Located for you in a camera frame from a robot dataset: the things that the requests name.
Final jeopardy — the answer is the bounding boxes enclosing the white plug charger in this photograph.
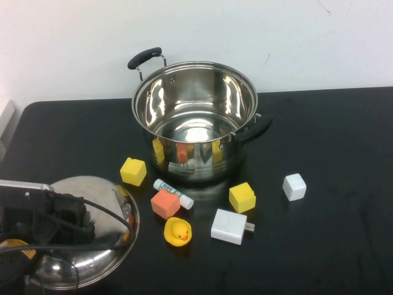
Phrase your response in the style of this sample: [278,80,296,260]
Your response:
[210,208,256,246]

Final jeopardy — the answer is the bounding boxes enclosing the stainless steel lid black knob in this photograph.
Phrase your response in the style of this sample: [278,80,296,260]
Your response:
[30,175,141,290]

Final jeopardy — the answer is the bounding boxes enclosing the white glue stick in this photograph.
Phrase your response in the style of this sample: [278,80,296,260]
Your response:
[152,179,195,211]

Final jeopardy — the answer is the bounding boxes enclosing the stainless steel pot black handles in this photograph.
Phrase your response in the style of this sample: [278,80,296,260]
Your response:
[127,47,273,184]

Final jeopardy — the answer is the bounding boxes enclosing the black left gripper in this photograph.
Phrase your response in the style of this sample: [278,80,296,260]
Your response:
[0,190,96,246]

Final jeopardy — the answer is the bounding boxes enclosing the yellow rubber duck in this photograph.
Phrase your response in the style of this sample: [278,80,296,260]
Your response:
[163,216,193,248]

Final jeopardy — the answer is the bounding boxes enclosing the yellow foam cube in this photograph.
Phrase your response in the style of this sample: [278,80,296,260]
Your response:
[119,157,147,187]
[228,181,257,214]

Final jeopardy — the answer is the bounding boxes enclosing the white foam cube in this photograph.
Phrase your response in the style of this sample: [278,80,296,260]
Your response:
[282,173,307,202]

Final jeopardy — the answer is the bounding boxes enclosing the black cable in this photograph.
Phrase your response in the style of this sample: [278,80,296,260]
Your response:
[0,196,131,253]

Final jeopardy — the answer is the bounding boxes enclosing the orange foam cube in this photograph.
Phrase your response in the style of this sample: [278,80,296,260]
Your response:
[150,188,181,221]

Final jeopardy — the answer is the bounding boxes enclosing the grey metal rail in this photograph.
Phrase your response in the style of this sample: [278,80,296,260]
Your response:
[0,100,15,162]

